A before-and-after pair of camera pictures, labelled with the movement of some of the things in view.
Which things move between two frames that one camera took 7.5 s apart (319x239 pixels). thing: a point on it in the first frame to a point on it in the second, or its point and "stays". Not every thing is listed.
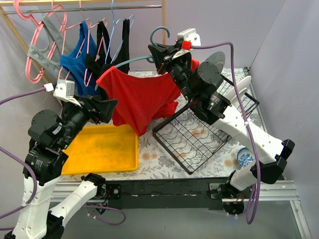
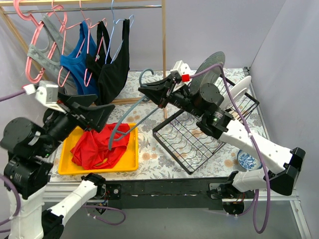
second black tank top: x=102 y=58 stays
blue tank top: x=74 y=61 stays
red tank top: x=141 y=99 to x=93 y=150
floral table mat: x=178 y=146 stays
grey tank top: x=49 y=58 stays
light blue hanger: x=114 y=23 stays
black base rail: x=194 y=194 stays
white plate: x=242 y=86 stays
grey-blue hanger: x=150 y=59 to x=126 y=111
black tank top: x=103 y=53 to x=112 y=76
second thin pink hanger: x=87 y=22 stays
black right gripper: x=168 y=59 to x=168 y=90
